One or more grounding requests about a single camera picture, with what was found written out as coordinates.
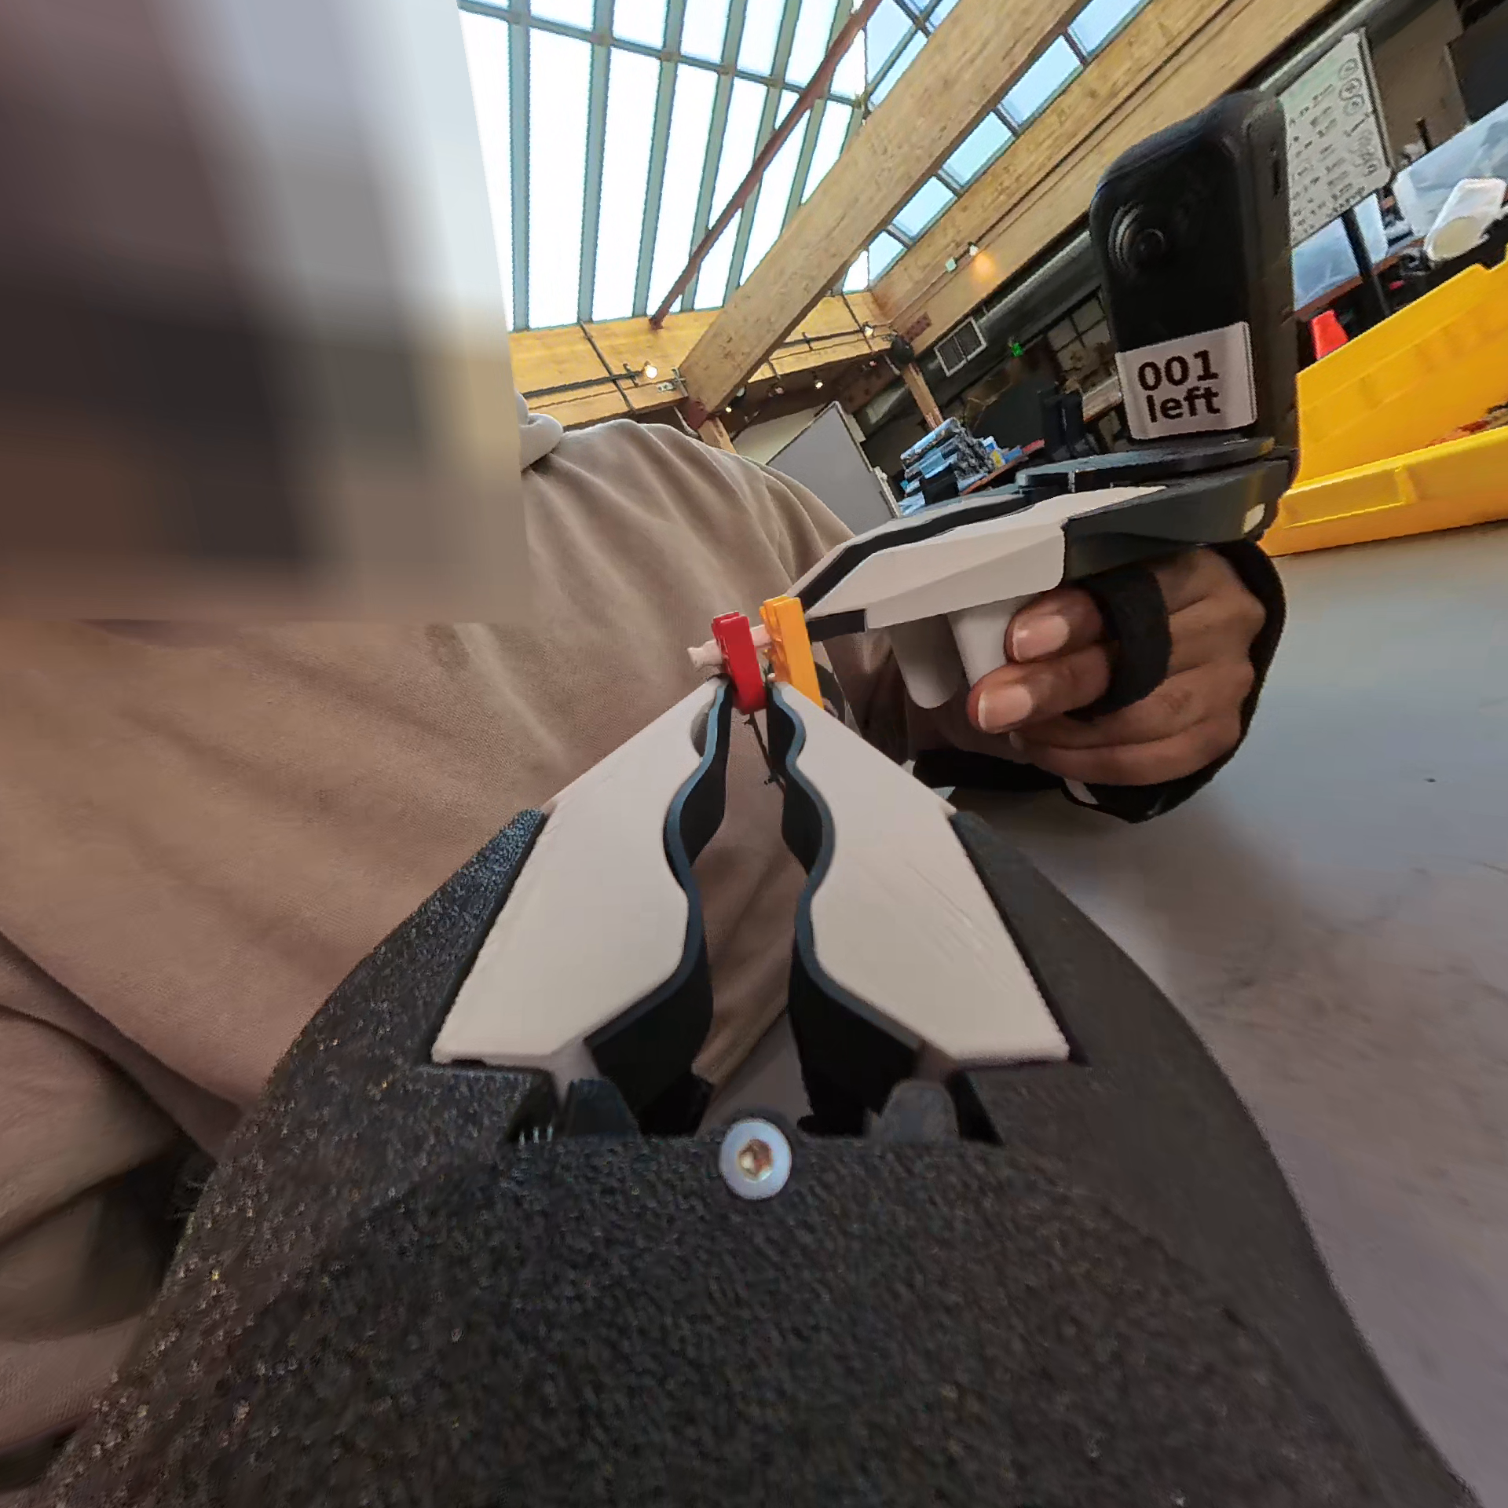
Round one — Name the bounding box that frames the large whiteboard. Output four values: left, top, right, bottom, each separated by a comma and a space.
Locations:
767, 402, 900, 522

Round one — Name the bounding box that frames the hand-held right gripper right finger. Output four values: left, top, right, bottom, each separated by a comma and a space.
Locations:
767, 678, 1072, 1141

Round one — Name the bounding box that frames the person's beige sweatshirt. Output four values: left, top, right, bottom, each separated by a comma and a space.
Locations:
0, 405, 927, 1455

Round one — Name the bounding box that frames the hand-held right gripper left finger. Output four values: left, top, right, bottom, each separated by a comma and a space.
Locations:
433, 678, 740, 1138

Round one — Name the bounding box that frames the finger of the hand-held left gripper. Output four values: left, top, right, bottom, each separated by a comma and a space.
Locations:
783, 495, 1038, 605
801, 484, 1164, 642

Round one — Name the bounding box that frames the red and yellow connector stack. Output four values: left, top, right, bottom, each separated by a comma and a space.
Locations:
709, 596, 828, 716

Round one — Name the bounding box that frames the large yellow plastic bin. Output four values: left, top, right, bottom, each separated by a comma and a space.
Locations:
1260, 258, 1508, 558

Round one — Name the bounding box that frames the sign board on stand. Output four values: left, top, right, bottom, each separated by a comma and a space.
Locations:
1278, 28, 1395, 310

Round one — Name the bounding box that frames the pile of blue folded cloth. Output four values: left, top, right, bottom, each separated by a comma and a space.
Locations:
898, 423, 1006, 506

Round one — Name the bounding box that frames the person's left hand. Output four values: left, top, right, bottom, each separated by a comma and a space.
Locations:
966, 545, 1286, 822

